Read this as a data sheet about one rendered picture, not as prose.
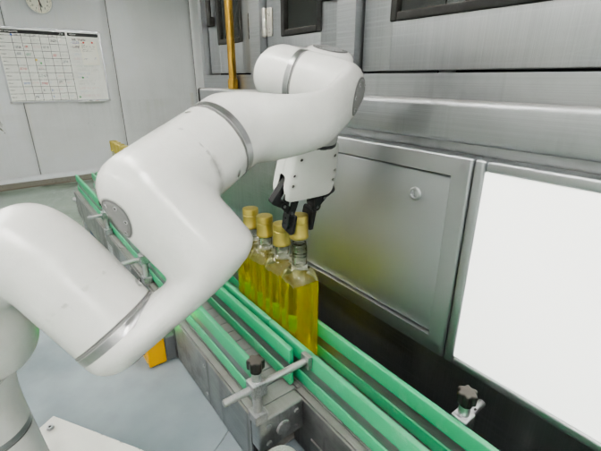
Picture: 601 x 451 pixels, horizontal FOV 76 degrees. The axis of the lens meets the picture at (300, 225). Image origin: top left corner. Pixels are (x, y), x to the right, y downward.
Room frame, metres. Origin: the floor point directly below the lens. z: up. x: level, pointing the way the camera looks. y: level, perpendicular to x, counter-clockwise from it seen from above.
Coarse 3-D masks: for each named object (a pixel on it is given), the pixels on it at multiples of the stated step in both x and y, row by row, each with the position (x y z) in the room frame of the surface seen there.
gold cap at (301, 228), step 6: (300, 216) 0.64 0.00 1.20; (306, 216) 0.65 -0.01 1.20; (300, 222) 0.64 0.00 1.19; (306, 222) 0.64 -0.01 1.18; (300, 228) 0.64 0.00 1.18; (306, 228) 0.64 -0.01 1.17; (294, 234) 0.64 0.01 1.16; (300, 234) 0.64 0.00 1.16; (306, 234) 0.64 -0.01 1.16; (294, 240) 0.64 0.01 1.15; (300, 240) 0.64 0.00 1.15
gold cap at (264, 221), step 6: (258, 216) 0.74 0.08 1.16; (264, 216) 0.74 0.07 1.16; (270, 216) 0.74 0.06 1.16; (258, 222) 0.73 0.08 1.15; (264, 222) 0.73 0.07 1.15; (270, 222) 0.73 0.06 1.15; (258, 228) 0.73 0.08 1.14; (264, 228) 0.73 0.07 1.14; (270, 228) 0.73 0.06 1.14; (258, 234) 0.73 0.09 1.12; (264, 234) 0.73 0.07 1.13; (270, 234) 0.73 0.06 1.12
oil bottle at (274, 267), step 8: (272, 256) 0.70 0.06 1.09; (288, 256) 0.69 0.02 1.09; (272, 264) 0.68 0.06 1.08; (280, 264) 0.67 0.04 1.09; (288, 264) 0.68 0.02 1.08; (272, 272) 0.68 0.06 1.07; (280, 272) 0.67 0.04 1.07; (272, 280) 0.68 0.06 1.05; (280, 280) 0.66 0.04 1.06; (272, 288) 0.68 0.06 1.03; (280, 288) 0.66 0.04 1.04; (272, 296) 0.68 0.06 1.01; (280, 296) 0.66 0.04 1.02; (272, 304) 0.68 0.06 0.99; (280, 304) 0.66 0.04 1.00; (272, 312) 0.68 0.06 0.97; (280, 312) 0.66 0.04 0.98; (280, 320) 0.66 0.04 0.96
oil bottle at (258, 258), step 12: (252, 252) 0.74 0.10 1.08; (264, 252) 0.72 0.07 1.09; (252, 264) 0.73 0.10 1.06; (264, 264) 0.71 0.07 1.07; (252, 276) 0.74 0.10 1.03; (264, 276) 0.71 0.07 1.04; (252, 288) 0.74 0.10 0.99; (264, 288) 0.71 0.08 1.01; (252, 300) 0.74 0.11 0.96; (264, 300) 0.71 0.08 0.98
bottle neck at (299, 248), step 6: (294, 246) 0.64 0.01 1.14; (300, 246) 0.64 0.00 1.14; (306, 246) 0.65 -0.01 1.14; (294, 252) 0.64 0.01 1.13; (300, 252) 0.64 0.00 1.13; (306, 252) 0.65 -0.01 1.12; (294, 258) 0.64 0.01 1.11; (300, 258) 0.64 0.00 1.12; (306, 258) 0.65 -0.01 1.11; (294, 264) 0.64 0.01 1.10; (300, 264) 0.64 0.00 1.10; (306, 264) 0.65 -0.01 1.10
